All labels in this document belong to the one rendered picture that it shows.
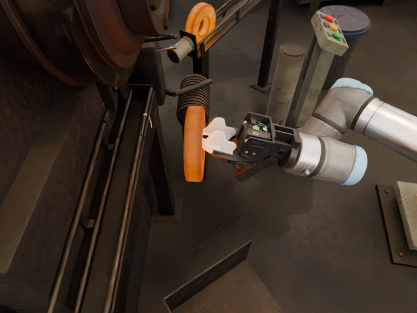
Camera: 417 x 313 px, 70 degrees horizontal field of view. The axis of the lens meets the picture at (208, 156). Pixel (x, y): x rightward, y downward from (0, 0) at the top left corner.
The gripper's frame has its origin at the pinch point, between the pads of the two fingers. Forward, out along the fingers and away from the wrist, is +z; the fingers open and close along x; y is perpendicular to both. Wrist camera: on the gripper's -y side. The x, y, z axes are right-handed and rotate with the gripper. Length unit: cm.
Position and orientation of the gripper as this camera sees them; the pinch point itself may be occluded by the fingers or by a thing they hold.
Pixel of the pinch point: (195, 138)
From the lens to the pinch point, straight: 61.0
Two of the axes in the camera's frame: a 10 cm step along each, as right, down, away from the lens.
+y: 2.8, -5.8, -7.6
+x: -0.3, 7.9, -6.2
